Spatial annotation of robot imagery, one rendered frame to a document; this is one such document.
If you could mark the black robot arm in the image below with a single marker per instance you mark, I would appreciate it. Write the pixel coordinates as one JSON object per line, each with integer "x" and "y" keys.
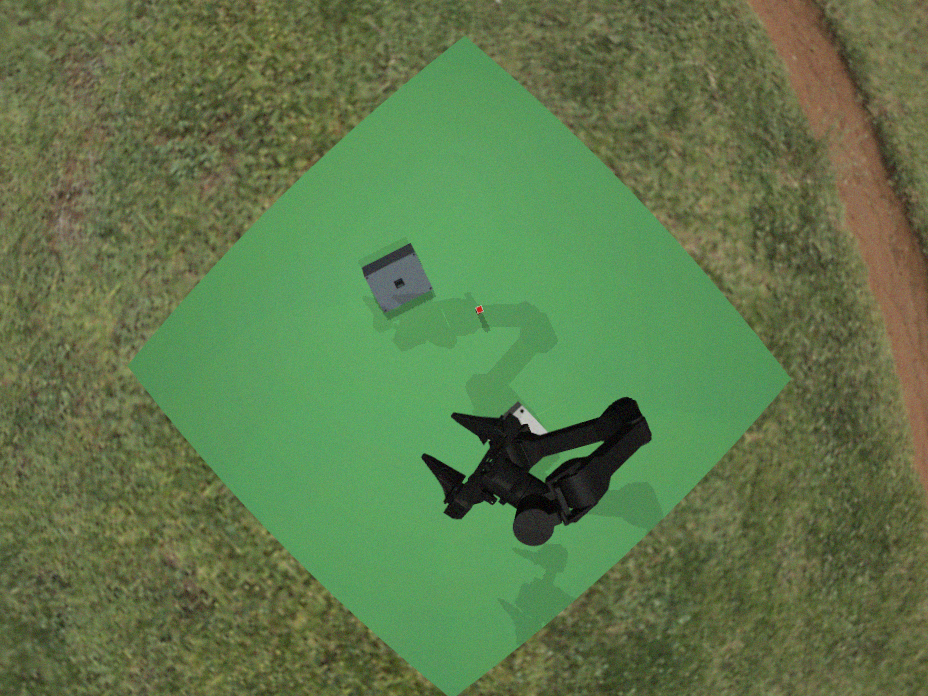
{"x": 579, "y": 483}

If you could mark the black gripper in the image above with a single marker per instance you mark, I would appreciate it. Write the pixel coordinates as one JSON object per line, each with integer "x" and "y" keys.
{"x": 503, "y": 478}

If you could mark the grey metal panel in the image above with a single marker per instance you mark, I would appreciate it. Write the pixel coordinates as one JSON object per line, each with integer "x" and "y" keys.
{"x": 396, "y": 278}

